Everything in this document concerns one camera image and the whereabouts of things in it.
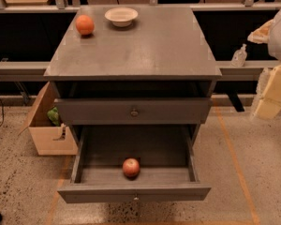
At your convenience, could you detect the closed top drawer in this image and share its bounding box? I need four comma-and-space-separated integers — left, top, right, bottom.
54, 98, 212, 125

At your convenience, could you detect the red apple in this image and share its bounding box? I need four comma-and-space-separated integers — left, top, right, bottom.
122, 158, 141, 177

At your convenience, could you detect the green object in box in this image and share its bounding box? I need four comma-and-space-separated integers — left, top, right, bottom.
47, 107, 61, 127

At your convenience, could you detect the open middle drawer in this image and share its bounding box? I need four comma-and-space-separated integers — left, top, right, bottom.
59, 125, 211, 203

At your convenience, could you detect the white bowl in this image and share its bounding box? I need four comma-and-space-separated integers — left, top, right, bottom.
105, 7, 139, 27

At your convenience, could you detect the cardboard box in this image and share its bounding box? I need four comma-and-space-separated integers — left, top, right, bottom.
20, 82, 78, 156

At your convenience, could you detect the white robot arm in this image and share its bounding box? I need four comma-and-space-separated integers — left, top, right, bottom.
247, 9, 281, 120

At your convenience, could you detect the grey metal rail shelf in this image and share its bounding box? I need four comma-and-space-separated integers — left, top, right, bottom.
0, 60, 281, 82

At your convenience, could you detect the clear sanitizer pump bottle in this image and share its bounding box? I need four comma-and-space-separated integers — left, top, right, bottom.
231, 44, 247, 68

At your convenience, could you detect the grey drawer cabinet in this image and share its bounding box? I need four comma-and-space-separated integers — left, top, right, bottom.
43, 5, 223, 143

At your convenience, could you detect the orange fruit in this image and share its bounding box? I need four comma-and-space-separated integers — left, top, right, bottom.
75, 15, 95, 36

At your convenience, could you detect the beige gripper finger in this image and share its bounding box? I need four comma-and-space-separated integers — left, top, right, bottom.
247, 20, 273, 44
251, 65, 281, 120

